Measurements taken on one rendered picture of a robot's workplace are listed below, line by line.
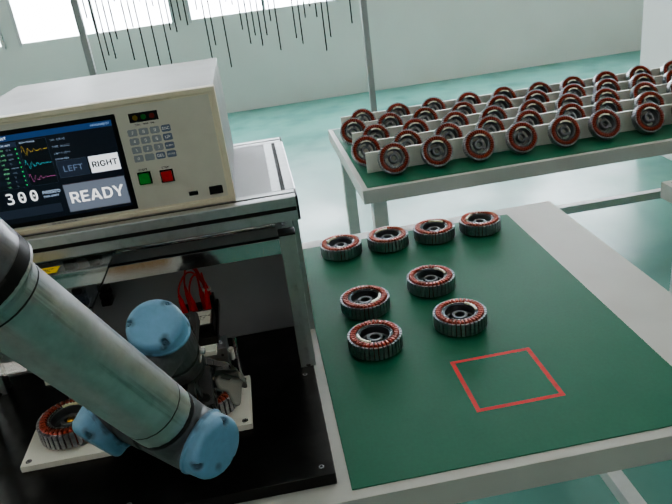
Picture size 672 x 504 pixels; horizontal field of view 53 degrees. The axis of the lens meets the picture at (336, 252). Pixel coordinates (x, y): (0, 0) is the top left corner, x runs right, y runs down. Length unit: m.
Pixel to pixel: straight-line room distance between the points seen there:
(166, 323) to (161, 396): 0.17
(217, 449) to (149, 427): 0.09
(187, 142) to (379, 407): 0.58
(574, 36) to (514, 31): 0.71
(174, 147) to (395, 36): 6.55
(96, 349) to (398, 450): 0.62
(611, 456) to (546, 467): 0.11
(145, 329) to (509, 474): 0.60
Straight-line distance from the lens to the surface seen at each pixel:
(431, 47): 7.78
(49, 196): 1.26
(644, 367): 1.36
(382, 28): 7.63
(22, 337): 0.63
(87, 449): 1.27
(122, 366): 0.69
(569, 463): 1.16
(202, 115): 1.19
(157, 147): 1.21
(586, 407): 1.24
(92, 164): 1.23
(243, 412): 1.24
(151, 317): 0.89
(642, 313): 1.53
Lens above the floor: 1.51
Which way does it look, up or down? 24 degrees down
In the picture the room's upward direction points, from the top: 8 degrees counter-clockwise
